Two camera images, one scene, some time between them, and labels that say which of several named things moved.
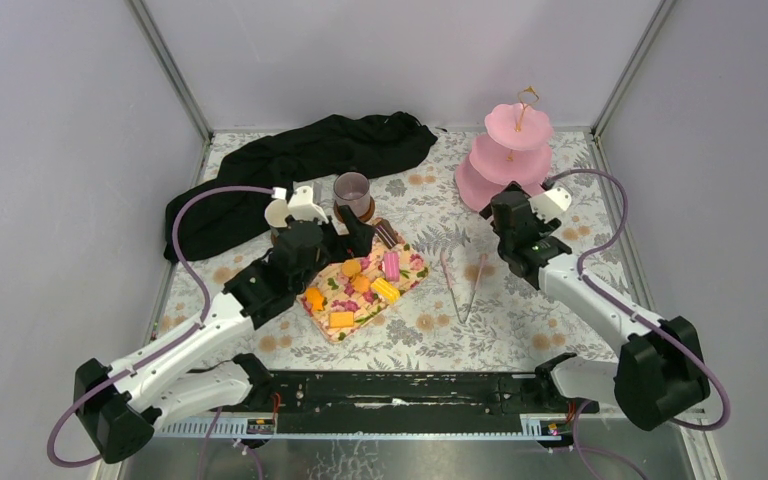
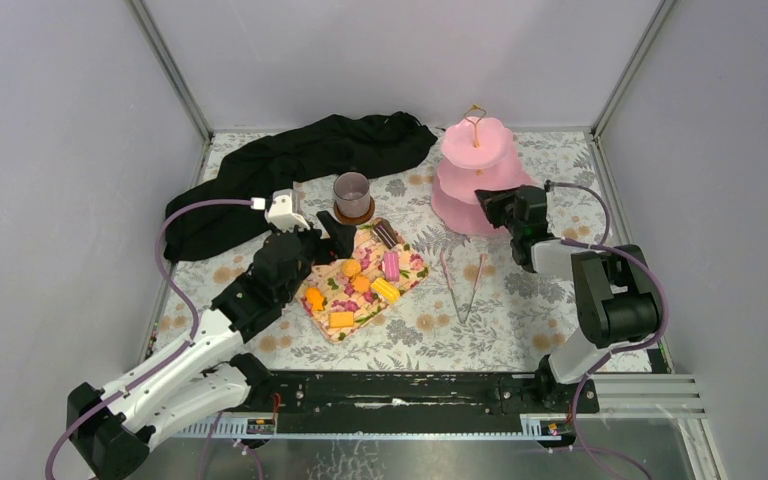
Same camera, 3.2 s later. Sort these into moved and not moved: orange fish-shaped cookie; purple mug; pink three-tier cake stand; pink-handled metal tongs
Moved: pink three-tier cake stand
Not moved: orange fish-shaped cookie; purple mug; pink-handled metal tongs
